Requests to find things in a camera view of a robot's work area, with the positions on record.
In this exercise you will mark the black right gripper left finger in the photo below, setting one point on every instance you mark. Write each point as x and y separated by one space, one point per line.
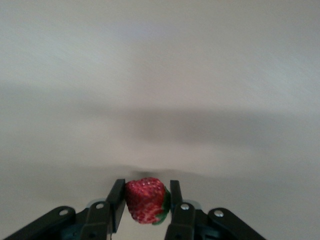
100 217

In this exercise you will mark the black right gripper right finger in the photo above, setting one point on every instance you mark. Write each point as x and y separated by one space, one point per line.
185 220

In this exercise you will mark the red strawberry green cap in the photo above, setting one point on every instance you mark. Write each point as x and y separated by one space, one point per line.
146 200

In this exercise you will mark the brown table cover sheet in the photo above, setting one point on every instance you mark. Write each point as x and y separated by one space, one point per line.
150 75

